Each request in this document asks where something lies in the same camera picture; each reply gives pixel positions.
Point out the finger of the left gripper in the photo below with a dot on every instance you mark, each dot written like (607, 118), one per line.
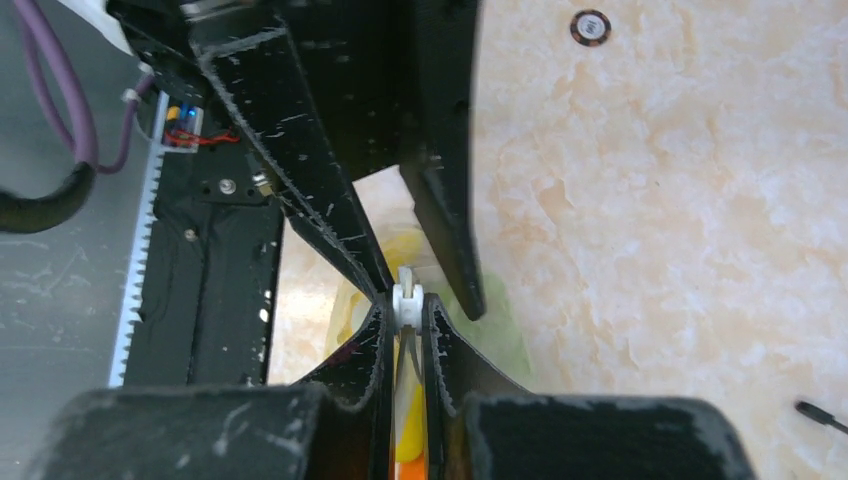
(442, 37)

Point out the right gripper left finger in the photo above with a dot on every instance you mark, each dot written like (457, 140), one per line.
(218, 430)

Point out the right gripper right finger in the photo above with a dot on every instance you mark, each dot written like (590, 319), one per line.
(583, 430)

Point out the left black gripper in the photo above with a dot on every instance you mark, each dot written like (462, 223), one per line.
(318, 92)

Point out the orange fruit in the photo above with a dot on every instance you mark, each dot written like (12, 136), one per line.
(413, 470)

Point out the clear dotted zip bag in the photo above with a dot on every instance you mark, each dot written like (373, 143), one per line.
(495, 336)

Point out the yellow mango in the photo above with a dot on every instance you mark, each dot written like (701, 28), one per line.
(403, 250)

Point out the microphone on tripod stand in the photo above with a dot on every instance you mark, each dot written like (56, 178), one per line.
(819, 415)

